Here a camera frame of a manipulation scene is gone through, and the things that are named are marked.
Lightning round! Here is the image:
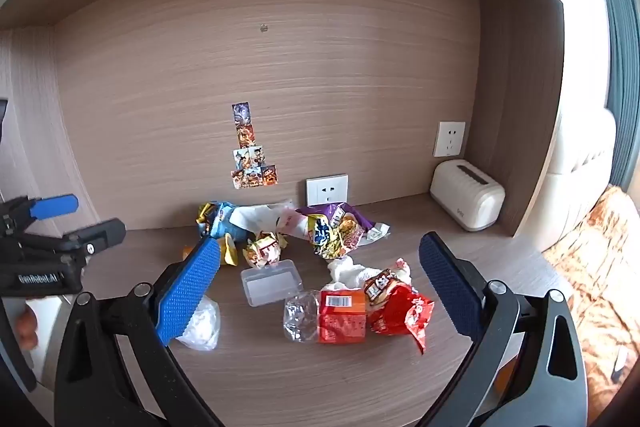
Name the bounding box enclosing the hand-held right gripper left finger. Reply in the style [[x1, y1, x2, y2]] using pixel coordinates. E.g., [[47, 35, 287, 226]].
[[54, 234, 226, 427]]

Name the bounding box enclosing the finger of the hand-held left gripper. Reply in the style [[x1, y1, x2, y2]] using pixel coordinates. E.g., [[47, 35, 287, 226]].
[[20, 218, 127, 260], [0, 194, 80, 233]]

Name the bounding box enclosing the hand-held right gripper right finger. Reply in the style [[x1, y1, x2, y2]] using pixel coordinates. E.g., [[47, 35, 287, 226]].
[[417, 231, 588, 427]]

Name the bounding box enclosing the white plastic bag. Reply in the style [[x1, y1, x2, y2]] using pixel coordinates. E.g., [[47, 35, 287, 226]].
[[175, 294, 222, 352]]

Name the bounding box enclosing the yellow wrapper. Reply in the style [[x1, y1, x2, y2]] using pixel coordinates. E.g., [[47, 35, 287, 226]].
[[220, 234, 241, 267]]

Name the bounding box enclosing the blue snack packet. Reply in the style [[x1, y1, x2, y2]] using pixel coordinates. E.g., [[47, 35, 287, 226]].
[[196, 202, 256, 240]]

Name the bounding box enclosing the small yellow red snack packet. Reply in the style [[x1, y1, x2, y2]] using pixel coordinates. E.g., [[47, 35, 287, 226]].
[[242, 232, 287, 269]]

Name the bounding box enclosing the clear plastic box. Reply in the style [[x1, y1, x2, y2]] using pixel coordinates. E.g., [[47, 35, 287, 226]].
[[240, 259, 304, 307]]

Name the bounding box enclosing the white paper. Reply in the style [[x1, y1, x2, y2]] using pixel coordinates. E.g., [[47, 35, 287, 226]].
[[231, 202, 296, 238]]

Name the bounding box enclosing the white tissue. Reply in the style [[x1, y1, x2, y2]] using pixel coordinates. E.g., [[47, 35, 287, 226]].
[[326, 256, 413, 295]]

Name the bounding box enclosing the orange carton box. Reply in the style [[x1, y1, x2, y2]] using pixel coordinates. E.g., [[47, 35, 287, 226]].
[[316, 289, 368, 345]]

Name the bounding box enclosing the clear plastic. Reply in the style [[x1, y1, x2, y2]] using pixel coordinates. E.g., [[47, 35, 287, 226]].
[[283, 291, 321, 344]]

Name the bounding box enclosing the pink white wrapper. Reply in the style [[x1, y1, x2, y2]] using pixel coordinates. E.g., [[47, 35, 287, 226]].
[[277, 209, 313, 240]]

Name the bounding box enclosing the yellow colourful snack packet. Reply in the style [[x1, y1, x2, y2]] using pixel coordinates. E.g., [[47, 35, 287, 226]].
[[306, 214, 366, 260]]

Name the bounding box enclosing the purple snack packet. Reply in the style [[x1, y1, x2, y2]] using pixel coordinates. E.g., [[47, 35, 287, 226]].
[[296, 202, 376, 233]]

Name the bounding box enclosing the person's left hand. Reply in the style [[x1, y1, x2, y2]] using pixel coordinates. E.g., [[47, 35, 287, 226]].
[[14, 309, 40, 352]]

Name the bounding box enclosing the cream ribbed tabletop box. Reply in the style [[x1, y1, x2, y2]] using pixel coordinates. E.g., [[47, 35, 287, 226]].
[[430, 159, 506, 232]]

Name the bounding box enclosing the bed with orange cover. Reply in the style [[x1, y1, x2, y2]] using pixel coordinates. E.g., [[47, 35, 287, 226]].
[[542, 184, 640, 413]]

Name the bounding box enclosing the cream padded bed headboard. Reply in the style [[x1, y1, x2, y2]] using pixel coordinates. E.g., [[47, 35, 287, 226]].
[[542, 107, 618, 268]]

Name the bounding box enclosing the teal curtain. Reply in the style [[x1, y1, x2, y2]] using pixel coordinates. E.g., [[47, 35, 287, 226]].
[[597, 0, 640, 192]]

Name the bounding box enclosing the cluster of cartoon wall stickers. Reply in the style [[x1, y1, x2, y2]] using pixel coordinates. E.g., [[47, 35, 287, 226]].
[[231, 103, 279, 189]]

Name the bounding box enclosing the white wall socket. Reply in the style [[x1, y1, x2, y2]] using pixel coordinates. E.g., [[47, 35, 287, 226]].
[[433, 121, 466, 158], [306, 175, 349, 208]]

